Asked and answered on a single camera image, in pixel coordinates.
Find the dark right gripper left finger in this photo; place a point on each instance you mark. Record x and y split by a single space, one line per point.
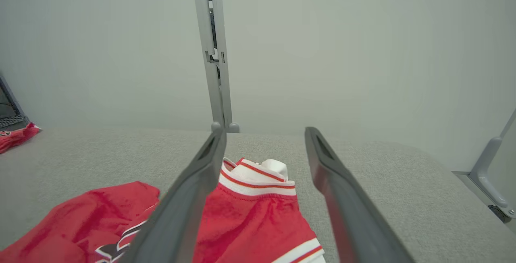
177 214

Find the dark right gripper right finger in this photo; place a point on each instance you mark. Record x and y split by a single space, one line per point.
350 214

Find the red jersey with striped trim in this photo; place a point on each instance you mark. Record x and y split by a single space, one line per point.
250 222

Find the red shorts with white stripe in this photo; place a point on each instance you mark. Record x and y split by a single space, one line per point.
16 138

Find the dark mesh bin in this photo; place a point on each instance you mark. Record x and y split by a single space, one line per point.
12 102

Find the grey bracket at right edge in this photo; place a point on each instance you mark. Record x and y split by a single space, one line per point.
487 174

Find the grey partition post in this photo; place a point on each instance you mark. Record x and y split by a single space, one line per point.
213 73

